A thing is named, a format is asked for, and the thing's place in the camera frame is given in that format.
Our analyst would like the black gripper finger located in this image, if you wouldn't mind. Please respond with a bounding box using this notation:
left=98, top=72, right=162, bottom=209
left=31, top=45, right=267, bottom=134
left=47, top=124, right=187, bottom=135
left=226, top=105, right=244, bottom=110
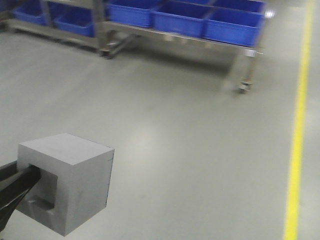
left=0, top=165, right=41, bottom=224
left=0, top=161, right=18, bottom=178

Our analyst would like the gray hollow cube base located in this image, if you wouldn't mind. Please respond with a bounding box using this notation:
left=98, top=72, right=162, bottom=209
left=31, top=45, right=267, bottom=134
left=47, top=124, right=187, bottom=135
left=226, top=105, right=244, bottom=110
left=17, top=133, right=115, bottom=236

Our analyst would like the steel cart with bins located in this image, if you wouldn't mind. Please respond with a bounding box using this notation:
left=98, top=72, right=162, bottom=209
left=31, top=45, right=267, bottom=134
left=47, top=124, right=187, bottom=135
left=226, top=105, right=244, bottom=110
left=0, top=0, right=267, bottom=92

